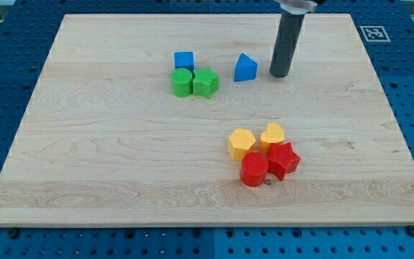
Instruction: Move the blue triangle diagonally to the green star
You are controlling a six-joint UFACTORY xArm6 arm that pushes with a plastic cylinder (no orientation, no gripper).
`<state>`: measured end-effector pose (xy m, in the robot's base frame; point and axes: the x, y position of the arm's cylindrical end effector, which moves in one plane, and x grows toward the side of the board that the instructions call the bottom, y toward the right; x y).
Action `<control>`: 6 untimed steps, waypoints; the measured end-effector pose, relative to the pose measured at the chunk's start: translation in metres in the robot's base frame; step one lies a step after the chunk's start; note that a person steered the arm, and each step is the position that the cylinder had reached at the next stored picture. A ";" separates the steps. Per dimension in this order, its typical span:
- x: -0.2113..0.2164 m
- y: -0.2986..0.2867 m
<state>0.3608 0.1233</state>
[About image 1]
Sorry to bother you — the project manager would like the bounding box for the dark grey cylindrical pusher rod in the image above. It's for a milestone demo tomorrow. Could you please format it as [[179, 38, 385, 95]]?
[[270, 11, 305, 78]]

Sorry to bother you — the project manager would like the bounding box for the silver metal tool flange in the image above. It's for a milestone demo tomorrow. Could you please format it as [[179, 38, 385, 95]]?
[[275, 0, 318, 14]]

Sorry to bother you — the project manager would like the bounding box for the blue triangle block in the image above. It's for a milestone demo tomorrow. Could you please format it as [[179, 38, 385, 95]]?
[[234, 53, 258, 82]]

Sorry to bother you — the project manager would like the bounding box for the green star block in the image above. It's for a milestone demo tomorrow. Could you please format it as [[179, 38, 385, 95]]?
[[193, 67, 219, 99]]

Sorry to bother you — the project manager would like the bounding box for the red star block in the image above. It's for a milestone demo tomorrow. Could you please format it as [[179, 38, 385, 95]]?
[[267, 142, 300, 181]]

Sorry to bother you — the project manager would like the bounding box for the white fiducial marker tag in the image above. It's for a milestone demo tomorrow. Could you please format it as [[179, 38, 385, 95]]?
[[360, 25, 390, 42]]

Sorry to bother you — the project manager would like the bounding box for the yellow heart block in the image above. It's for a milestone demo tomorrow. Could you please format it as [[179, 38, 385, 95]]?
[[258, 122, 285, 155]]

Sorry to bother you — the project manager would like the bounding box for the blue cube block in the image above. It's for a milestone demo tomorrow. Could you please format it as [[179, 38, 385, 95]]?
[[173, 51, 195, 71]]

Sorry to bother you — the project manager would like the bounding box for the green cylinder block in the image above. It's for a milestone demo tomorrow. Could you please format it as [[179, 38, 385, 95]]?
[[170, 68, 193, 98]]

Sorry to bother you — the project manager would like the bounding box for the yellow hexagon block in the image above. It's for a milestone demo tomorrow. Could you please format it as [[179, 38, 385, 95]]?
[[228, 128, 256, 160]]

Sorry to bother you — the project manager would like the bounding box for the red cylinder block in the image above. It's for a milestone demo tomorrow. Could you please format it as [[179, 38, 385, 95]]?
[[239, 153, 269, 187]]

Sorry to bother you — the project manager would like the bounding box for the light wooden board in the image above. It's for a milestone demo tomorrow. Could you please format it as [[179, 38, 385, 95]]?
[[0, 14, 414, 228]]

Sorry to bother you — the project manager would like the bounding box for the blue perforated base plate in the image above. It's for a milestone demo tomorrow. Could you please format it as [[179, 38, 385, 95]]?
[[0, 0, 414, 258]]

